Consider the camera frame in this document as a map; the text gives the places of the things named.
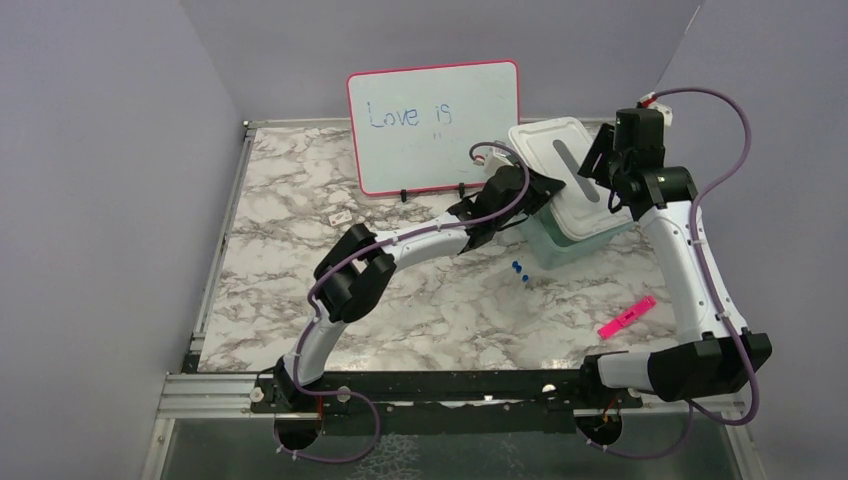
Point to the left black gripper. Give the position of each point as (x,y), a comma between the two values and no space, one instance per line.
(539,189)

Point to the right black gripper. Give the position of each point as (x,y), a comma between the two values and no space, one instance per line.
(595,163)

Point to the white bin lid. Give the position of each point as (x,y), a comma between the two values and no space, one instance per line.
(556,148)

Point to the teal plastic bin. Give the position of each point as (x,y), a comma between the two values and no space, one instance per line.
(552,249)

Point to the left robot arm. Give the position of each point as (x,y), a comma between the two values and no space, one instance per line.
(352,277)

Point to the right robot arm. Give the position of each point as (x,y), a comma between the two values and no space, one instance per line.
(716,351)

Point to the pink framed whiteboard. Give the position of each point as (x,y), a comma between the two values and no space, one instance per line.
(413,127)

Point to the pink highlighter marker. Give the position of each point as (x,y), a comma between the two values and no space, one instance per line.
(627,318)

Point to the small white label card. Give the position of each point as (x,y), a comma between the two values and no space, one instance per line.
(340,218)

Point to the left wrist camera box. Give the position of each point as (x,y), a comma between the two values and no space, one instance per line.
(492,160)

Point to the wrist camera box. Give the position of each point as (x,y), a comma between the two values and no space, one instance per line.
(650,101)
(492,160)

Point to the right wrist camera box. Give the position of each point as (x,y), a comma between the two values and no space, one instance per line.
(650,101)

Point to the black front mounting rail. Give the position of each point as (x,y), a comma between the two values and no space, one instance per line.
(443,424)

